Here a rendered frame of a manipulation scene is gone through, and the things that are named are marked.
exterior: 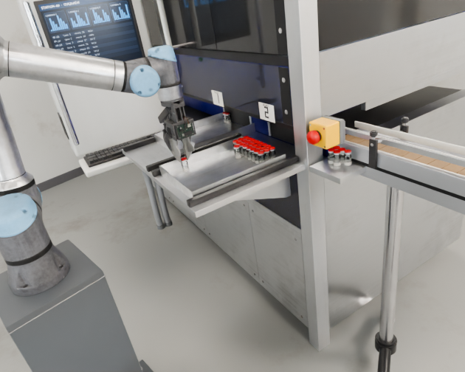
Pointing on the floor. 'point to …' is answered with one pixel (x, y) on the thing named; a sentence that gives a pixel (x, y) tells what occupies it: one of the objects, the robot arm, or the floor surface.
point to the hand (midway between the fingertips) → (182, 156)
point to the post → (316, 204)
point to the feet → (385, 350)
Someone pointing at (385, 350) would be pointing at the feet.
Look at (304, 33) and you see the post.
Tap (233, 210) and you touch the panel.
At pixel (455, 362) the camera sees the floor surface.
